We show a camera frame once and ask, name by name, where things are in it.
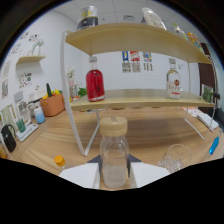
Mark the clear bottle orange cap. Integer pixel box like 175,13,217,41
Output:
54,155,68,169

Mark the blue liquid bottle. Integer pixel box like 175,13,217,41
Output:
208,135,221,156

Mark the white milk bottle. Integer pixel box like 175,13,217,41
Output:
141,7,167,30

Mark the white tray with green cup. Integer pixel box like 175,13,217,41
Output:
15,123,39,143

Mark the blue and white cup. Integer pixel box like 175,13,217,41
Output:
33,106,46,125

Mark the clear glass with ice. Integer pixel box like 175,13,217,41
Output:
157,143,193,174

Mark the orange basket with items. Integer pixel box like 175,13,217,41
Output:
39,93,66,118

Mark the white notebook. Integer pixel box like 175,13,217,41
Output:
196,111,219,132

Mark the black bag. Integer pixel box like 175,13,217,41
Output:
0,124,18,154

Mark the green potted plant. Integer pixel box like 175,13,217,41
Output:
77,87,88,98

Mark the red liquid bottle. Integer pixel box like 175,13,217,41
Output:
85,55,106,103

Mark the clear bottle red label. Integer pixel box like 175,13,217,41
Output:
165,57,182,101

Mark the brown door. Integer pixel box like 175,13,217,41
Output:
198,42,216,89

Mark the white rack with wooden shelves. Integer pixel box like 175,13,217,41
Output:
59,22,219,158

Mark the clear bottle green cap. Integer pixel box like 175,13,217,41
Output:
172,22,189,43

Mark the wooden wall shelf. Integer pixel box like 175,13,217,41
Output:
15,54,47,65

